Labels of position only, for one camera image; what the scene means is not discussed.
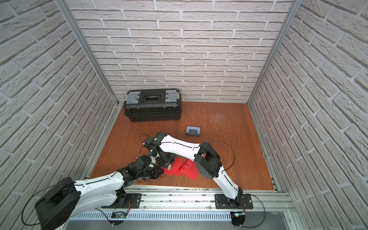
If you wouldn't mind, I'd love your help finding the red envelope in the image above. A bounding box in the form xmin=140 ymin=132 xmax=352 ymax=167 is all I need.
xmin=179 ymin=160 xmax=199 ymax=181
xmin=164 ymin=158 xmax=184 ymax=176

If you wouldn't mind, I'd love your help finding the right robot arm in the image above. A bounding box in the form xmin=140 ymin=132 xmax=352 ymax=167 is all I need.
xmin=143 ymin=132 xmax=243 ymax=208

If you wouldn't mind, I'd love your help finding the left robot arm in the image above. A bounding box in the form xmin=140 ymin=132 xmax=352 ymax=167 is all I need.
xmin=34 ymin=156 xmax=164 ymax=230

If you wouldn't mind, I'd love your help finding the grey hole punch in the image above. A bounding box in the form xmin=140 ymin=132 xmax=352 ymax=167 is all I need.
xmin=186 ymin=126 xmax=200 ymax=137

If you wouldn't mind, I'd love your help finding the black plastic toolbox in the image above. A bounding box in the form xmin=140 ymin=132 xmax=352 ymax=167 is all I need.
xmin=123 ymin=89 xmax=182 ymax=122

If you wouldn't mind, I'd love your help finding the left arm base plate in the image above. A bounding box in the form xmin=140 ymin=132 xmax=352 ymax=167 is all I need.
xmin=102 ymin=194 xmax=142 ymax=209

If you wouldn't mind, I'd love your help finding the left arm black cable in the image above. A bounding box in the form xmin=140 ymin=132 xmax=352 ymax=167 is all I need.
xmin=21 ymin=183 xmax=75 ymax=226

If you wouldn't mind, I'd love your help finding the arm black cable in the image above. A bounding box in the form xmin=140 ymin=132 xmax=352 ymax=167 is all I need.
xmin=21 ymin=183 xmax=75 ymax=226
xmin=201 ymin=140 xmax=266 ymax=229

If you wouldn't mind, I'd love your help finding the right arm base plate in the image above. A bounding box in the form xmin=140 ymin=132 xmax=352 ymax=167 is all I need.
xmin=214 ymin=194 xmax=254 ymax=209

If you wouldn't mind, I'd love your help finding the aluminium rail frame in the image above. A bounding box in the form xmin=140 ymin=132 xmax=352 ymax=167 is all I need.
xmin=70 ymin=186 xmax=296 ymax=222

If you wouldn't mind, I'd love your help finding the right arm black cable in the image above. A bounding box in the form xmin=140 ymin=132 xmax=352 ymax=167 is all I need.
xmin=201 ymin=140 xmax=266 ymax=229

